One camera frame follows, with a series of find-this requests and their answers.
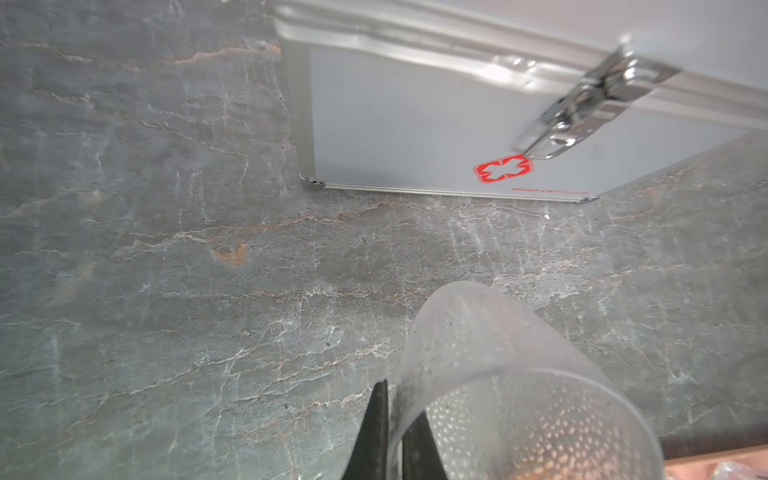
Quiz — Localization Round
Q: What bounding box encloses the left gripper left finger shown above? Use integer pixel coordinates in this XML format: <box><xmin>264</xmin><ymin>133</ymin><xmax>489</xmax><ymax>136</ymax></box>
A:
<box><xmin>341</xmin><ymin>380</ymin><xmax>389</xmax><ymax>480</ymax></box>

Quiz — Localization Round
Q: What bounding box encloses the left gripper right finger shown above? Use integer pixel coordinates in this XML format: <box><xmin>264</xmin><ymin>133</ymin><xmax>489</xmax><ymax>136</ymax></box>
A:
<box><xmin>402</xmin><ymin>413</ymin><xmax>448</xmax><ymax>480</ymax></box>

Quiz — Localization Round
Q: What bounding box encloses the frosted dimpled cup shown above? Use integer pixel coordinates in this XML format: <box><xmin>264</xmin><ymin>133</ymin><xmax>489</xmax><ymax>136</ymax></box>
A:
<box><xmin>387</xmin><ymin>281</ymin><xmax>664</xmax><ymax>479</ymax></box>

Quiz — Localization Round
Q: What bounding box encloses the pink plastic tray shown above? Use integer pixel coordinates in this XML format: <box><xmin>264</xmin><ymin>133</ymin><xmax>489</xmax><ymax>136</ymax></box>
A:
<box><xmin>665</xmin><ymin>445</ymin><xmax>767</xmax><ymax>480</ymax></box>

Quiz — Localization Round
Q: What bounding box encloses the silver first aid case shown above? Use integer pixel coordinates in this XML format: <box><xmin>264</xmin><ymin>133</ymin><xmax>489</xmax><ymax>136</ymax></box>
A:
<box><xmin>273</xmin><ymin>1</ymin><xmax>767</xmax><ymax>202</ymax></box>

